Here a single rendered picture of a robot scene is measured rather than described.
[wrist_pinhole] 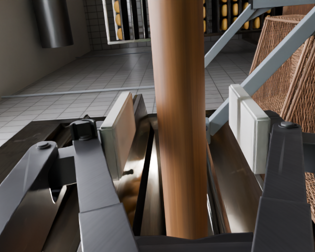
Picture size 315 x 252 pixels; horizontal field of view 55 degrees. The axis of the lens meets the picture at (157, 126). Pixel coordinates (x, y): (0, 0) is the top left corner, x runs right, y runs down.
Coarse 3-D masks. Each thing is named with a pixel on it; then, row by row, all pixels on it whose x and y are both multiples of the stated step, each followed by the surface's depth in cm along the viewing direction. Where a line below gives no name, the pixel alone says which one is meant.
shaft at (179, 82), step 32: (160, 0) 15; (192, 0) 15; (160, 32) 16; (192, 32) 16; (160, 64) 17; (192, 64) 16; (160, 96) 17; (192, 96) 17; (160, 128) 18; (192, 128) 18; (160, 160) 20; (192, 160) 18; (192, 192) 19; (192, 224) 20
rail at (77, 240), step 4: (136, 96) 166; (132, 100) 159; (76, 232) 67; (76, 236) 65; (76, 240) 64; (80, 240) 64; (72, 244) 63; (76, 244) 63; (72, 248) 62; (76, 248) 62
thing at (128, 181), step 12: (144, 108) 168; (144, 120) 159; (144, 132) 152; (132, 144) 120; (144, 144) 145; (132, 156) 115; (144, 156) 139; (120, 180) 93; (132, 180) 108; (120, 192) 91; (132, 192) 104; (132, 204) 101; (132, 216) 98
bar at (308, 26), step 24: (264, 0) 92; (288, 0) 91; (312, 0) 91; (240, 24) 95; (312, 24) 50; (216, 48) 98; (288, 48) 51; (264, 72) 53; (216, 120) 57; (216, 192) 37; (216, 216) 32
